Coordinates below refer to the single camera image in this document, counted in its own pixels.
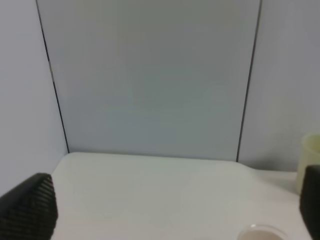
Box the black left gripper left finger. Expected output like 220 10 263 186
0 173 58 240

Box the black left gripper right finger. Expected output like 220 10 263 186
299 165 320 240

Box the pale green tall cup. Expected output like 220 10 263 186
296 134 320 195

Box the blue sleeved clear cup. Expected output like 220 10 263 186
237 224 290 240

